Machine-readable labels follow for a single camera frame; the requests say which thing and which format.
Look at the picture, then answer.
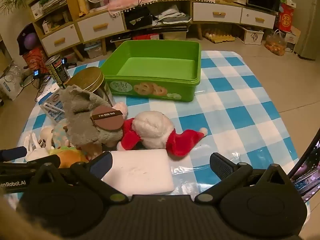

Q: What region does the tan round disc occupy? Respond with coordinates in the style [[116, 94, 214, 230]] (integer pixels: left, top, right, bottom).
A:
[[66, 66, 117, 107]]

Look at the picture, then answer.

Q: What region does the stack of newspapers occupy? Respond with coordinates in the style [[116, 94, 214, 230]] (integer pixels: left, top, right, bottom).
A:
[[39, 0, 67, 15]]

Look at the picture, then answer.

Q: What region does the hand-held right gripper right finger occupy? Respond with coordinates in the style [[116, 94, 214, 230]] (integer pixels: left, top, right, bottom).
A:
[[194, 152, 292, 205]]

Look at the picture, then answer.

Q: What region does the blue white checkered tablecloth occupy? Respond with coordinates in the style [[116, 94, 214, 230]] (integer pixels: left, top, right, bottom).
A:
[[21, 50, 313, 230]]

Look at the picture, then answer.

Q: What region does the small cardboard box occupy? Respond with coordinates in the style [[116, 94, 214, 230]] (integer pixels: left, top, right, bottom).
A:
[[285, 26, 302, 53]]

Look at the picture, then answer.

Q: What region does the white drawer wooden handle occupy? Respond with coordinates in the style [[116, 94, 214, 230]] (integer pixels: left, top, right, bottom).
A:
[[77, 14, 126, 42], [240, 7, 277, 30], [41, 24, 81, 56], [192, 2, 243, 23]]

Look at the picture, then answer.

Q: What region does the clear plastic storage box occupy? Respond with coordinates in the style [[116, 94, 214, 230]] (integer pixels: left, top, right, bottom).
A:
[[83, 41, 104, 60]]

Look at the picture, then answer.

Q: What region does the white cloth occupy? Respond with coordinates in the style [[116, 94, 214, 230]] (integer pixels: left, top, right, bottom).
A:
[[23, 127, 55, 162]]

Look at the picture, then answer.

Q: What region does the orange printed bag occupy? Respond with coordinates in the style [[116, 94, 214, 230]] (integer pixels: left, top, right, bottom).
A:
[[23, 46, 48, 73]]

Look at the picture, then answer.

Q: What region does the black tablet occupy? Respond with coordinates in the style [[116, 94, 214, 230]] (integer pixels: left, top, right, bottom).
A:
[[291, 127, 320, 203]]

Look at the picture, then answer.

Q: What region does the plastic bag of oranges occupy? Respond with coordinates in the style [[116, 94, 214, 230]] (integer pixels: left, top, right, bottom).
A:
[[264, 29, 288, 56]]

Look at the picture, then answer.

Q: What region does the black label tin can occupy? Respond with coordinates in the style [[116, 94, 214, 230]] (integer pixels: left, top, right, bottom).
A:
[[45, 54, 70, 89]]

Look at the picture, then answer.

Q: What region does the purple ball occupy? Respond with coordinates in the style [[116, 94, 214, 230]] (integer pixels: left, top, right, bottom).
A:
[[25, 32, 38, 50]]

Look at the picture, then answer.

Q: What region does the white printed storage box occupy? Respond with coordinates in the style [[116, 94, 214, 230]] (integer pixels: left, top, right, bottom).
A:
[[241, 26, 265, 45]]

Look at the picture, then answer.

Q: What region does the red white santa plush toy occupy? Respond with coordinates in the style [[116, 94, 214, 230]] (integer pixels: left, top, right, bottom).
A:
[[116, 110, 209, 158]]

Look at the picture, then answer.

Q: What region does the black bag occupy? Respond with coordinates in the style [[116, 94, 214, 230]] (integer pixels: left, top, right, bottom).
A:
[[124, 11, 153, 30]]

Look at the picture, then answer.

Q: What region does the grey refrigerator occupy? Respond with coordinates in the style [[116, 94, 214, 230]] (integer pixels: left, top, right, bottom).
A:
[[293, 0, 320, 61]]

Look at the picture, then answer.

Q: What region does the egg tray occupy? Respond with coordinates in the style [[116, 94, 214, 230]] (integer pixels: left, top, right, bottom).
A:
[[202, 27, 236, 43]]

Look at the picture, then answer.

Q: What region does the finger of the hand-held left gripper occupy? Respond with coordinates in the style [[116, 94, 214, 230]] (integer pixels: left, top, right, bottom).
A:
[[0, 154, 61, 176], [0, 147, 27, 161]]

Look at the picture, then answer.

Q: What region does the pile of papers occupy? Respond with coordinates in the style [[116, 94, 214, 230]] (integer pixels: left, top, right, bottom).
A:
[[152, 7, 191, 26]]

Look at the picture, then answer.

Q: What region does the white sponge block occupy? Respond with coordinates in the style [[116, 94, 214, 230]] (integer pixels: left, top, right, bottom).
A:
[[102, 149, 175, 197]]

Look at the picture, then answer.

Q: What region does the red gift box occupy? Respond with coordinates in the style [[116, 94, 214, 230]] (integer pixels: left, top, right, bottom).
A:
[[277, 3, 295, 32]]

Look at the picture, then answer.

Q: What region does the grey plush toy brown disc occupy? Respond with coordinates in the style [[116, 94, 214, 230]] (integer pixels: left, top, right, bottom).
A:
[[61, 85, 128, 153]]

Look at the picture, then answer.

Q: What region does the wooden cabinet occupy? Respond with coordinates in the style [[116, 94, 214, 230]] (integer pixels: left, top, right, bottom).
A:
[[27, 0, 281, 62]]

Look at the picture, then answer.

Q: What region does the green plastic box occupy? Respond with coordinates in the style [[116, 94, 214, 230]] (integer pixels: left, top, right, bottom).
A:
[[99, 40, 202, 103]]

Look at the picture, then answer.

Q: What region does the white plastic bag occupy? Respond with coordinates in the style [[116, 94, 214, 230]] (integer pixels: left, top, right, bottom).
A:
[[0, 62, 25, 101]]

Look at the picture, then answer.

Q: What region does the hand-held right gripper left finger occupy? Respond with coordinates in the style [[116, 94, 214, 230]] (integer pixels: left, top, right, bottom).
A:
[[31, 151, 130, 204]]

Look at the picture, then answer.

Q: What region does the burger plush toy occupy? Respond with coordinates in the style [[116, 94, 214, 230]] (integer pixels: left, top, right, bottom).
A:
[[48, 146, 89, 168]]

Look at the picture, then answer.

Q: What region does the blue white milk carton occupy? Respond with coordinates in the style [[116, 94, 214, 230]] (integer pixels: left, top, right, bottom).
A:
[[38, 83, 66, 123]]

